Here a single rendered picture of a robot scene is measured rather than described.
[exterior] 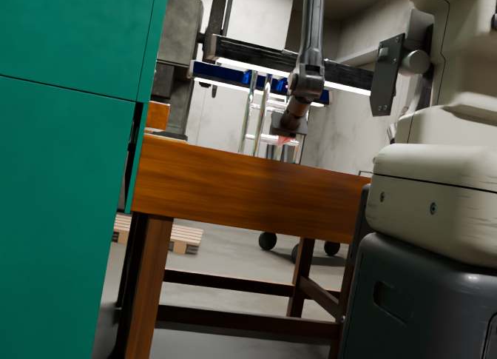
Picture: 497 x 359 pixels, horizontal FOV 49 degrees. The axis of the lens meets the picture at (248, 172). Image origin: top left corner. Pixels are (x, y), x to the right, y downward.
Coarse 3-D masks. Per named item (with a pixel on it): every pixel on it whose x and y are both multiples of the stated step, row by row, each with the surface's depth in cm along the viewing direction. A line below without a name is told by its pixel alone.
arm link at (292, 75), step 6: (288, 78) 149; (294, 78) 137; (324, 78) 139; (288, 84) 140; (294, 84) 138; (324, 84) 138; (288, 90) 147; (306, 96) 141; (312, 96) 141; (318, 96) 141
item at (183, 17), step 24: (168, 0) 546; (192, 0) 547; (216, 0) 555; (168, 24) 547; (192, 24) 549; (216, 24) 545; (168, 48) 549; (192, 48) 552; (168, 72) 554; (168, 96) 555; (168, 120) 596; (120, 192) 546
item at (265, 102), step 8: (264, 88) 186; (264, 96) 186; (264, 104) 186; (272, 104) 187; (280, 104) 187; (264, 112) 186; (264, 120) 187; (256, 136) 186; (264, 136) 187; (272, 136) 188; (304, 136) 191; (256, 144) 186; (288, 144) 190; (296, 144) 190; (256, 152) 186; (296, 152) 190; (296, 160) 190
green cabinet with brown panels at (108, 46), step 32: (0, 0) 118; (32, 0) 120; (64, 0) 121; (96, 0) 123; (128, 0) 124; (160, 0) 126; (0, 32) 119; (32, 32) 120; (64, 32) 122; (96, 32) 123; (128, 32) 125; (160, 32) 126; (0, 64) 119; (32, 64) 121; (64, 64) 122; (96, 64) 124; (128, 64) 125; (128, 96) 126
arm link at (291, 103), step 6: (294, 96) 142; (300, 96) 142; (288, 102) 145; (294, 102) 142; (300, 102) 141; (306, 102) 142; (288, 108) 145; (294, 108) 144; (300, 108) 143; (306, 108) 143; (294, 114) 145; (300, 114) 145
